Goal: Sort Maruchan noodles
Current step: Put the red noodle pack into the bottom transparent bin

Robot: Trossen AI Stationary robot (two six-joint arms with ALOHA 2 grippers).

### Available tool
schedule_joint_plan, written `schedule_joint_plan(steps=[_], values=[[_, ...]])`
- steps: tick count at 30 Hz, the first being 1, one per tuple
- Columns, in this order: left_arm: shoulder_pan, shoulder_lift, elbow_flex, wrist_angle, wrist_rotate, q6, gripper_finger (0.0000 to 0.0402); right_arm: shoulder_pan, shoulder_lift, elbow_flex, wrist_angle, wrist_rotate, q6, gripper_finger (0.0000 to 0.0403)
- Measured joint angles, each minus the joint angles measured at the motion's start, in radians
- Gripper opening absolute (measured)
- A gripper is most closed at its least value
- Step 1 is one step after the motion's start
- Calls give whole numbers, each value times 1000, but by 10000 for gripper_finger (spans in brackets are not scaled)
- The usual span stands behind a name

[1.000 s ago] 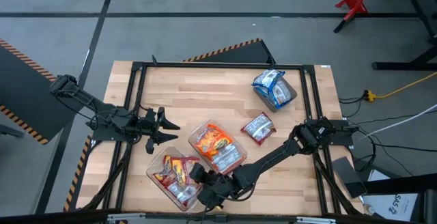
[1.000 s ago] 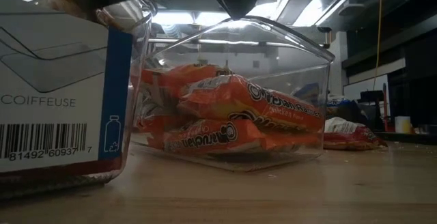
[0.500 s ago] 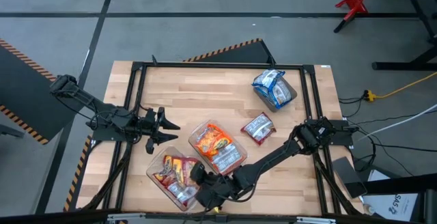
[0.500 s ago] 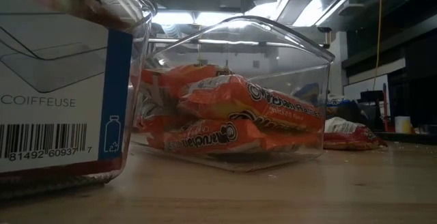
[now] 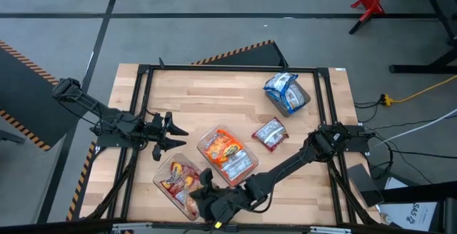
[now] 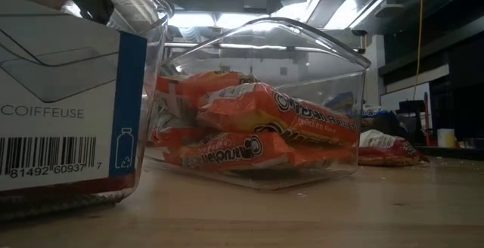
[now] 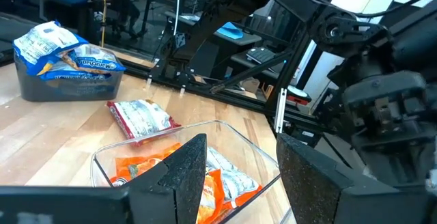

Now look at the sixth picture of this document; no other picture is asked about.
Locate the orange Maruchan chicken ramen pack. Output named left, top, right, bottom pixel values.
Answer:
left=163, top=131, right=358, bottom=172
left=154, top=70, right=261, bottom=128
left=150, top=126, right=213, bottom=147
left=195, top=82, right=360, bottom=147

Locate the labelled clear bin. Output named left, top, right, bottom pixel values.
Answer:
left=0, top=0, right=175, bottom=219

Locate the blue Maruchan ramen pack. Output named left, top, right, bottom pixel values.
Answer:
left=324, top=91, right=357, bottom=115
left=361, top=104, right=392, bottom=121

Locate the clear plastic bin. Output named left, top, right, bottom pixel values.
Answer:
left=145, top=16, right=372, bottom=192

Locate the red Maruchan ramen pack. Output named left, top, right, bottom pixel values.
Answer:
left=357, top=129, right=430, bottom=167
left=0, top=172, right=137, bottom=203

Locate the ceiling light panel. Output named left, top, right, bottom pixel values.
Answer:
left=168, top=12, right=216, bottom=28
left=324, top=0, right=386, bottom=29

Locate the black desk leg stand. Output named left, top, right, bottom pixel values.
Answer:
left=398, top=99, right=425, bottom=146

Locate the red pole stand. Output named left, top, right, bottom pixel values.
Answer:
left=422, top=91, right=432, bottom=147

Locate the white yellow cylindrical container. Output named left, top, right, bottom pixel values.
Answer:
left=436, top=128, right=457, bottom=149

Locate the yellow hanging cable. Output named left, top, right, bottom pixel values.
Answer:
left=411, top=0, right=425, bottom=101

